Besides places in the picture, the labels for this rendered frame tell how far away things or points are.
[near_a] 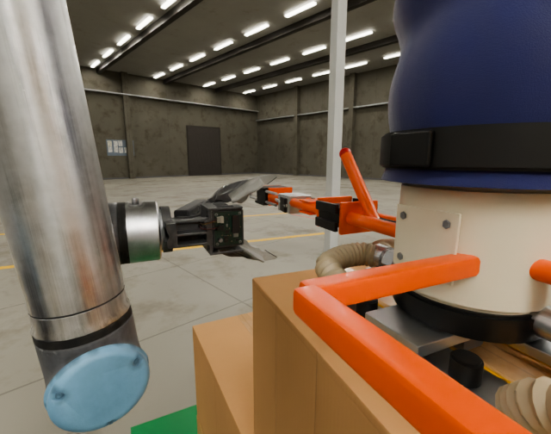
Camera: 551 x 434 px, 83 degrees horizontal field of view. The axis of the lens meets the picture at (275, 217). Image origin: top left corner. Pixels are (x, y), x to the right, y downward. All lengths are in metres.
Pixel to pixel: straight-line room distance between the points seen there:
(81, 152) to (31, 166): 0.04
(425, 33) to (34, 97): 0.36
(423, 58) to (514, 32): 0.07
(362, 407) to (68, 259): 0.31
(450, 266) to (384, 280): 0.08
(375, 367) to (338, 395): 0.23
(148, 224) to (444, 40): 0.40
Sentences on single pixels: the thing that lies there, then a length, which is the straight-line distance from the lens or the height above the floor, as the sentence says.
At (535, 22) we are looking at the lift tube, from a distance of 0.36.
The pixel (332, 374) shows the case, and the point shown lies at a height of 0.94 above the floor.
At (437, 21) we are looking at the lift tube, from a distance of 0.38.
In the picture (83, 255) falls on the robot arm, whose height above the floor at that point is 1.09.
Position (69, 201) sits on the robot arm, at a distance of 0.32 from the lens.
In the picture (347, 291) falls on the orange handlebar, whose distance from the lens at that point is 0.26.
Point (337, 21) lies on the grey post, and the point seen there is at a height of 2.59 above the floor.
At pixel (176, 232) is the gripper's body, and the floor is 1.07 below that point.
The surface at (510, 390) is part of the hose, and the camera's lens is 0.34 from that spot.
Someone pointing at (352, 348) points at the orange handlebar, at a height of 1.08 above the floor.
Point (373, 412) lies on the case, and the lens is 0.36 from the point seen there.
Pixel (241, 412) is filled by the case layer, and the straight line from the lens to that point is 0.94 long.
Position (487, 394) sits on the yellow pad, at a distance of 0.38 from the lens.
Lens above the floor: 1.18
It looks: 11 degrees down
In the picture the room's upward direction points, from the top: straight up
